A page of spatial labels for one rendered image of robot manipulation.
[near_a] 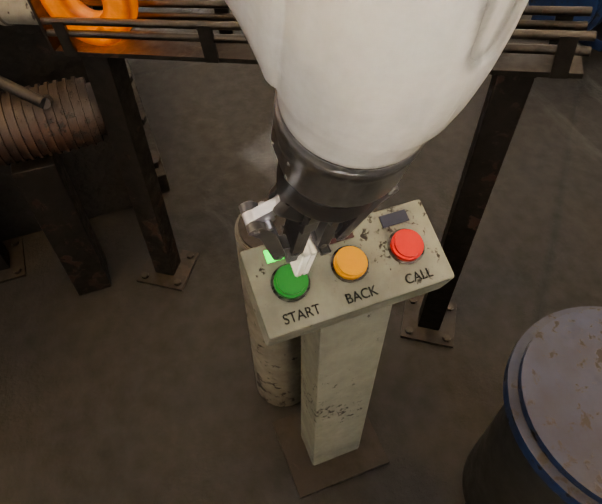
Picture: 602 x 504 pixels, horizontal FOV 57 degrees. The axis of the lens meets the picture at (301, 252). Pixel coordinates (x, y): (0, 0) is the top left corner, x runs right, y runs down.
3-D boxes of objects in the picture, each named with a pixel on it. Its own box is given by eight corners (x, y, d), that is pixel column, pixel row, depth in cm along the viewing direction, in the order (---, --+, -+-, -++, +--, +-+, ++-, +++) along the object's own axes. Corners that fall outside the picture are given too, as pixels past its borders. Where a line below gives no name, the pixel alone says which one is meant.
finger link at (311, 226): (327, 213, 41) (310, 218, 41) (305, 261, 51) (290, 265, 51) (309, 168, 42) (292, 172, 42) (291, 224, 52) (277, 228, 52)
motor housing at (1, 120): (61, 265, 141) (-41, 84, 99) (147, 241, 146) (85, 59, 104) (67, 305, 133) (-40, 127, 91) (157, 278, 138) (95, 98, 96)
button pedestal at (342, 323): (260, 427, 114) (231, 234, 66) (365, 388, 120) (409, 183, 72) (287, 504, 105) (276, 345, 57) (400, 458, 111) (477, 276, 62)
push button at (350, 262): (327, 255, 66) (329, 250, 65) (357, 246, 67) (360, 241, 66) (339, 286, 65) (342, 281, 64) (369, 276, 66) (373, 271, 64)
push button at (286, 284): (268, 273, 65) (269, 269, 63) (300, 264, 66) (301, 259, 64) (279, 305, 64) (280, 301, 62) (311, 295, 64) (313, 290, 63)
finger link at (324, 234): (320, 165, 42) (337, 160, 43) (305, 220, 53) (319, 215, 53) (338, 210, 41) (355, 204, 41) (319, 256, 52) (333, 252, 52)
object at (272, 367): (249, 367, 123) (223, 206, 82) (299, 349, 126) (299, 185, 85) (266, 415, 116) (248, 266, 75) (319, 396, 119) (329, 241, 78)
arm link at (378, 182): (253, 50, 31) (249, 110, 37) (308, 191, 29) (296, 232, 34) (397, 19, 33) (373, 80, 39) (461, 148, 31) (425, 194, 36)
